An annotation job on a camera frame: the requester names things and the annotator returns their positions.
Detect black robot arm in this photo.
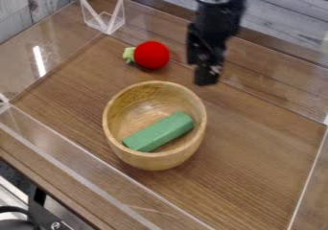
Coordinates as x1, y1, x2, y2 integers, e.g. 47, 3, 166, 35
186, 0, 246, 86

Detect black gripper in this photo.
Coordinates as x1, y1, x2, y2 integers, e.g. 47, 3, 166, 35
188, 0, 246, 86

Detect black cable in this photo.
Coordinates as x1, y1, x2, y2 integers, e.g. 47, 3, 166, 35
0, 204, 38, 230

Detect black table clamp mount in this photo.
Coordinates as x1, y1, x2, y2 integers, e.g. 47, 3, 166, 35
28, 188, 74, 230

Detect clear acrylic corner bracket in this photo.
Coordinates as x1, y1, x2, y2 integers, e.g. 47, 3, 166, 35
79, 0, 126, 35

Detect round wooden bowl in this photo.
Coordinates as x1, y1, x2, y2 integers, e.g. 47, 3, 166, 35
103, 80, 208, 171

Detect clear acrylic tray wall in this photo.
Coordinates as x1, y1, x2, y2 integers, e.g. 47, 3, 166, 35
0, 0, 328, 230

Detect green rectangular block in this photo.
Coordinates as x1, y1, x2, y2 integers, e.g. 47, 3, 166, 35
122, 112, 194, 152

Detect red plush strawberry toy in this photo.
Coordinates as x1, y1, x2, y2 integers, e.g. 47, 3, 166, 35
123, 41, 170, 70

